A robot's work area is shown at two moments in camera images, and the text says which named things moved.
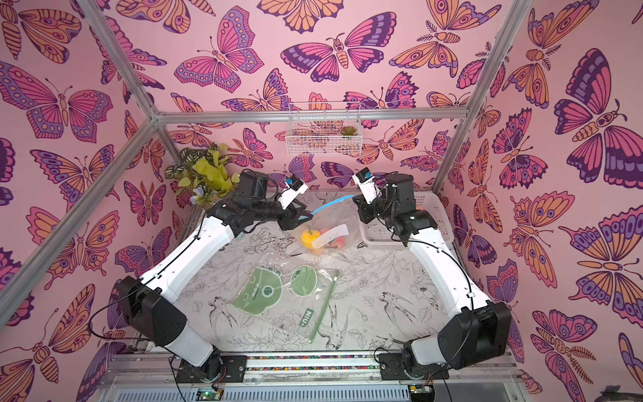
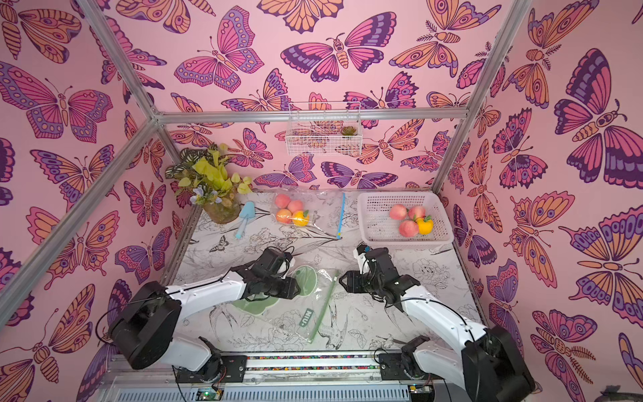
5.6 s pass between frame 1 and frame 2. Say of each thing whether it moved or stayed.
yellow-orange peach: moved
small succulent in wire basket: stayed
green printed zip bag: stayed
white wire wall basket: stayed
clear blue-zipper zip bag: moved
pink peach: moved
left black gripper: moved
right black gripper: moved
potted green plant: stayed
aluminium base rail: stayed
